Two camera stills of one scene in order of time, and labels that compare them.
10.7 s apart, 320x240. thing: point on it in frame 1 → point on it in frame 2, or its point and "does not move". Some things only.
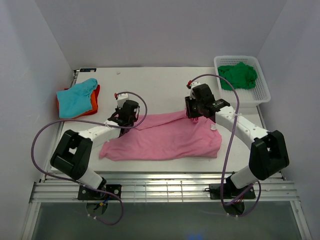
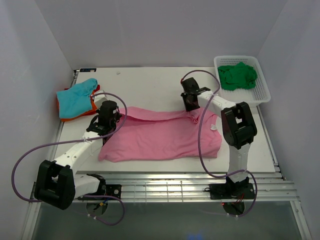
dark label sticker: [88, 70] does not move
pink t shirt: [174, 136] does not move
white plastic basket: [246, 74] does not move
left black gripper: [118, 111] → [118, 116]
